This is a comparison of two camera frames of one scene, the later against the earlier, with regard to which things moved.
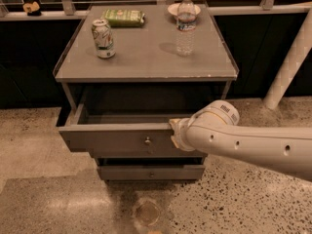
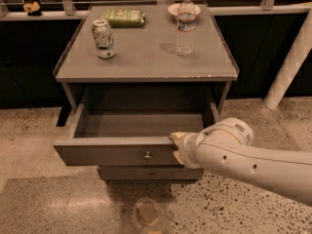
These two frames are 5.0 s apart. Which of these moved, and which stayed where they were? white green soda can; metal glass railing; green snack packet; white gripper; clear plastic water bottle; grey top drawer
Moved: white gripper; grey top drawer
Stayed: green snack packet; white green soda can; metal glass railing; clear plastic water bottle
